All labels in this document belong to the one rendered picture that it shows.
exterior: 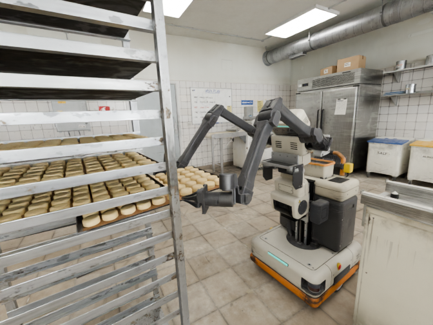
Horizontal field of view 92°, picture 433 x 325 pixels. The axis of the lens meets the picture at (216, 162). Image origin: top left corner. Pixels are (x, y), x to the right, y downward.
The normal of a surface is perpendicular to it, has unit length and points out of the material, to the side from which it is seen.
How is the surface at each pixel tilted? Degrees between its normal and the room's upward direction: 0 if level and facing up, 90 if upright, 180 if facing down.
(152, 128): 90
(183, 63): 90
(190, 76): 90
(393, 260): 90
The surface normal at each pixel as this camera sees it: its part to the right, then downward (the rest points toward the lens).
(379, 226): -0.85, 0.15
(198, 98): 0.48, 0.17
